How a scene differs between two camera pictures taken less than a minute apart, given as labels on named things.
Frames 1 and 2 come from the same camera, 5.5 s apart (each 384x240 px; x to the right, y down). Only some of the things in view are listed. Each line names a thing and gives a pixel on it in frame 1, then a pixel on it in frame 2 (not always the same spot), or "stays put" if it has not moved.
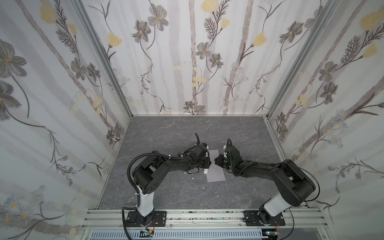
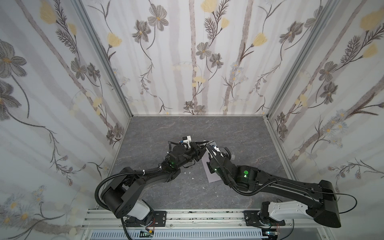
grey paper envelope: [215, 172] stays put
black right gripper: [221, 160] → [214, 154]
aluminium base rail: [311, 219] stays put
